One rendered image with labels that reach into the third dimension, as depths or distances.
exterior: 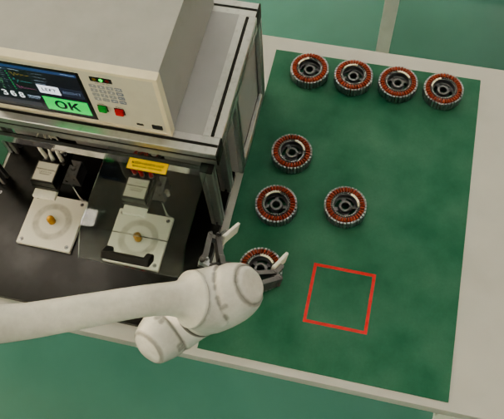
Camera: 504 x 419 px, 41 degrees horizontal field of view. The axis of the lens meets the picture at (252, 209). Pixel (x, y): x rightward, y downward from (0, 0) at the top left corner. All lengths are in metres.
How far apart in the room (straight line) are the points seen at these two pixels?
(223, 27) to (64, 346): 1.39
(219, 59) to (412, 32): 1.67
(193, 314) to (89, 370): 1.39
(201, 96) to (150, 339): 0.58
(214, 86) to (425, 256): 0.69
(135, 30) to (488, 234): 1.03
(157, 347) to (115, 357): 1.25
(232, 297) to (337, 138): 0.88
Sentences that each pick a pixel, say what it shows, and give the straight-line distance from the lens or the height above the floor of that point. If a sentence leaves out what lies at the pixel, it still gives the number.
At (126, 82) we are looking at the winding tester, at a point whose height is 1.29.
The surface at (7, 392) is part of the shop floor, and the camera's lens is 2.60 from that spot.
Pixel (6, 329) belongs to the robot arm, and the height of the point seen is 1.35.
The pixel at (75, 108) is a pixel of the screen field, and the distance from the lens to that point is 1.54.
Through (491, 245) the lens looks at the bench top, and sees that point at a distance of 1.84.
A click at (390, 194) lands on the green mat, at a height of 0.75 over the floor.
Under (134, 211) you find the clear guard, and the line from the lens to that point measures 1.49.
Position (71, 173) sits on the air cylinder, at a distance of 1.86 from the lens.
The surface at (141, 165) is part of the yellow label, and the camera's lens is 1.54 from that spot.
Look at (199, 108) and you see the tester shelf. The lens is 1.54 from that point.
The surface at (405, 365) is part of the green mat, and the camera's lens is 1.69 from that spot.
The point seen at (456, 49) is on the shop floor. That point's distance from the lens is 3.14.
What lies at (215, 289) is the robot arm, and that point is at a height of 1.28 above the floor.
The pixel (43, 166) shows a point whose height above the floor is 0.92.
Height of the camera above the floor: 2.37
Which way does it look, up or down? 64 degrees down
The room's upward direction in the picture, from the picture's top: 6 degrees counter-clockwise
